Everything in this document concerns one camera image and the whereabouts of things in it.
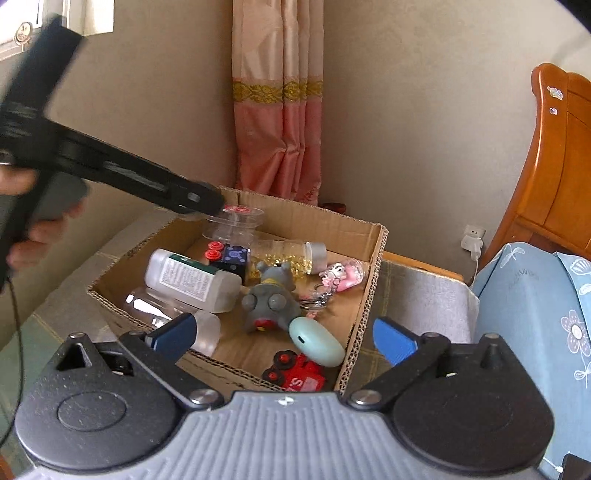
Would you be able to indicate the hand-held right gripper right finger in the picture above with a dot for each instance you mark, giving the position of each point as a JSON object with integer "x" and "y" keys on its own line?
{"x": 392, "y": 341}

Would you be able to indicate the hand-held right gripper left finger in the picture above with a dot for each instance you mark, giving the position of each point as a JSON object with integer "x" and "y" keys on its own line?
{"x": 175, "y": 330}

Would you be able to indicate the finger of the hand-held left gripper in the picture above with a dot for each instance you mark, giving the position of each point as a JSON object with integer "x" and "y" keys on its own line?
{"x": 138, "y": 173}

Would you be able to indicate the clear plastic bottle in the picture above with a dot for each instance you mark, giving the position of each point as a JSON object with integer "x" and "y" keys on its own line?
{"x": 147, "y": 307}

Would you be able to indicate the white labelled plastic bottle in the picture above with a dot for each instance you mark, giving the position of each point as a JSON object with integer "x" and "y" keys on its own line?
{"x": 194, "y": 279}

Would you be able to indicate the mint green earbuds case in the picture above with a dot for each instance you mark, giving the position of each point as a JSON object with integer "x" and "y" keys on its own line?
{"x": 318, "y": 341}

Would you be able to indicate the grey toy animal figure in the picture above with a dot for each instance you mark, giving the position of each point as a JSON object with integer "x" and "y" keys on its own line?
{"x": 270, "y": 300}

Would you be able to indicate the cardboard box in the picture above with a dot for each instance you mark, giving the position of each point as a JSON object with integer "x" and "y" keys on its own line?
{"x": 277, "y": 337}

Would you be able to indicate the person's left hand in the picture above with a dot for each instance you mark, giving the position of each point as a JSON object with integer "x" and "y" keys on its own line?
{"x": 44, "y": 230}

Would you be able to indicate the metal keyring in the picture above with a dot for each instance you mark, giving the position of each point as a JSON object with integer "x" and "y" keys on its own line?
{"x": 316, "y": 302}

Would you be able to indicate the black toy cube red wheels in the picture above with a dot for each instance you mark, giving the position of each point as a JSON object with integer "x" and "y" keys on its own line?
{"x": 233, "y": 258}

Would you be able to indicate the red toy train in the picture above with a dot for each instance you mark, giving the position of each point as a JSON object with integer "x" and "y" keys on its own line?
{"x": 300, "y": 374}

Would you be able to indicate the clear plastic jar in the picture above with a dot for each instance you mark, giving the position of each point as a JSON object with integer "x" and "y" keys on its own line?
{"x": 235, "y": 224}

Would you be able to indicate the capsule bottle with silver cap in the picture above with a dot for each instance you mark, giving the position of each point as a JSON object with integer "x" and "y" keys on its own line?
{"x": 300, "y": 256}

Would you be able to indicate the blue floral bedding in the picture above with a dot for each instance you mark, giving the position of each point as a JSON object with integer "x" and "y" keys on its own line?
{"x": 521, "y": 332}

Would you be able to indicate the pink and cream curtain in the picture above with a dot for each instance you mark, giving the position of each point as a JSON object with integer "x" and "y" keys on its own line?
{"x": 277, "y": 92}

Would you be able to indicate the wooden bed headboard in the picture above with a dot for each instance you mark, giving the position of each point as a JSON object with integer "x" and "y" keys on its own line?
{"x": 554, "y": 175}

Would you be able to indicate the white window frame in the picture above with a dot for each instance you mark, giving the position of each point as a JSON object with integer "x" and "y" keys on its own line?
{"x": 92, "y": 14}

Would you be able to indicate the white wall socket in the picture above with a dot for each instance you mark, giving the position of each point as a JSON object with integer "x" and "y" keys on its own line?
{"x": 475, "y": 229}

